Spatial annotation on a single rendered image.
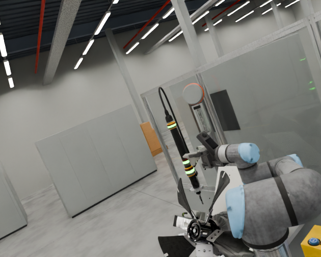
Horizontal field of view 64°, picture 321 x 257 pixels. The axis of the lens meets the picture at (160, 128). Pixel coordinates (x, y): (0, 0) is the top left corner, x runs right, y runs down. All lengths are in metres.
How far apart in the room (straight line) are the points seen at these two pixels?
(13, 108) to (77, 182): 7.36
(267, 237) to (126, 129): 6.53
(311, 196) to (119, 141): 6.50
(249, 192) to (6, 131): 12.93
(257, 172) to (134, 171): 6.23
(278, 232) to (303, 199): 0.10
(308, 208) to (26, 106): 13.11
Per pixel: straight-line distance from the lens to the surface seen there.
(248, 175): 1.03
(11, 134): 13.31
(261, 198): 0.64
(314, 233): 1.53
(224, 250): 1.37
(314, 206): 0.66
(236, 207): 0.64
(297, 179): 0.66
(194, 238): 1.51
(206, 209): 2.74
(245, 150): 0.99
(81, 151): 6.73
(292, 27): 1.60
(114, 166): 6.95
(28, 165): 13.30
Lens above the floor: 1.96
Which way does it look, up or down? 7 degrees down
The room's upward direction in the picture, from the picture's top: 22 degrees counter-clockwise
